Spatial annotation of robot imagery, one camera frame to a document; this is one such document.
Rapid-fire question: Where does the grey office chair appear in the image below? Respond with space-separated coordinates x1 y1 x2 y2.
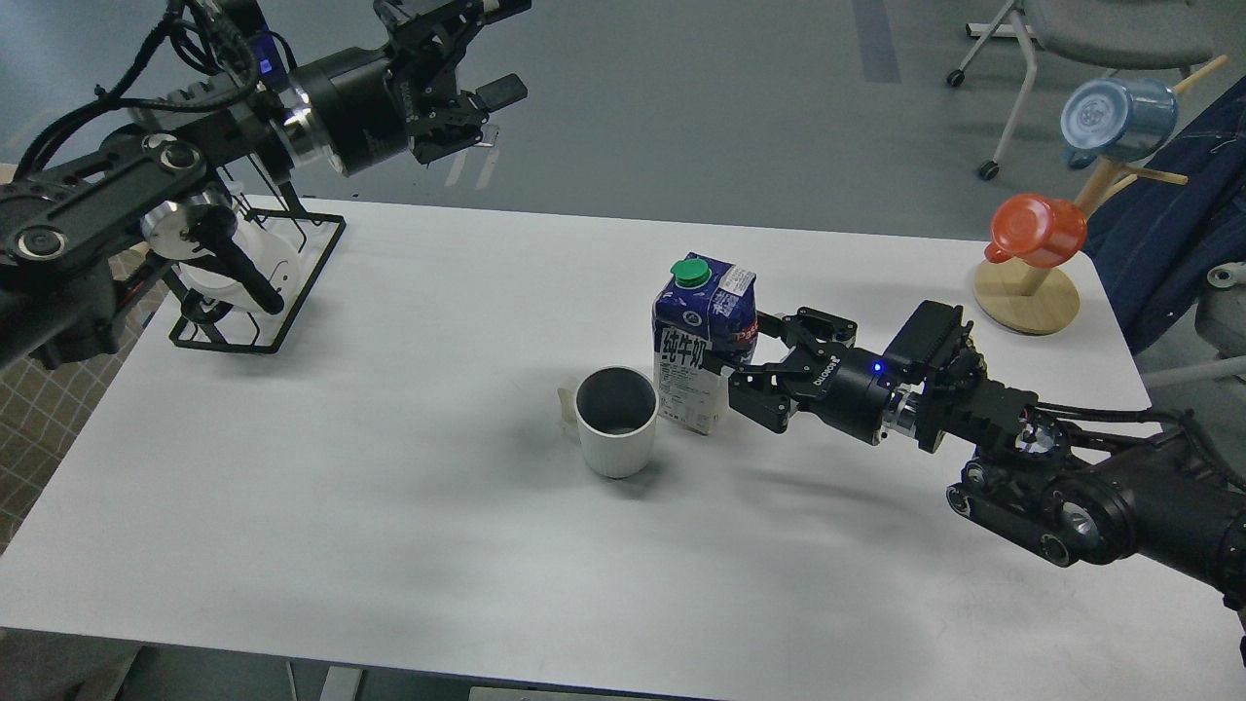
946 1 1214 181

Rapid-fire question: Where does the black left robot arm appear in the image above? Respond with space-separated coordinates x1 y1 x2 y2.
2 1 531 371

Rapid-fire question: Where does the blue mug on stand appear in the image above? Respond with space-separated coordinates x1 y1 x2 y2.
1060 77 1179 169

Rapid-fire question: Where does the beige checkered cloth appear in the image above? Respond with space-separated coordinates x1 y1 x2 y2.
0 163 171 552

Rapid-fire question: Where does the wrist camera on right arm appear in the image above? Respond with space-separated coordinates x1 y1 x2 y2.
882 299 971 385

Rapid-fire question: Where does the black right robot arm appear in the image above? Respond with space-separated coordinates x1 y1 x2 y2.
699 301 1245 613

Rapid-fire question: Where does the dark blue denim cloth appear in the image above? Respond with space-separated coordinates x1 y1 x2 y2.
1084 80 1245 354

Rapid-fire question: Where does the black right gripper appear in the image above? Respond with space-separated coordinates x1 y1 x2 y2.
700 308 900 445

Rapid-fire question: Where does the blue white milk carton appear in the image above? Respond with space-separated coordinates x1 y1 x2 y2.
650 252 759 435

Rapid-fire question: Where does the orange mug on stand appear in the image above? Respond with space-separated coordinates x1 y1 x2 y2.
984 194 1087 268

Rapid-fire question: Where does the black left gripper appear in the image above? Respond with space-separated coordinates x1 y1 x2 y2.
290 1 532 177

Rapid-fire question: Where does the white cup on rack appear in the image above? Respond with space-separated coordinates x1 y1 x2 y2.
177 219 303 315

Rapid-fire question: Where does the wooden mug tree stand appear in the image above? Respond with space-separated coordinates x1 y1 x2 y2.
973 55 1229 336

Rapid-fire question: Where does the black wire cup rack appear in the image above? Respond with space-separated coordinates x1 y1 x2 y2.
164 171 346 354

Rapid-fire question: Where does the white ribbed mug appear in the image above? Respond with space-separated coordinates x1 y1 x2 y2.
557 365 658 479

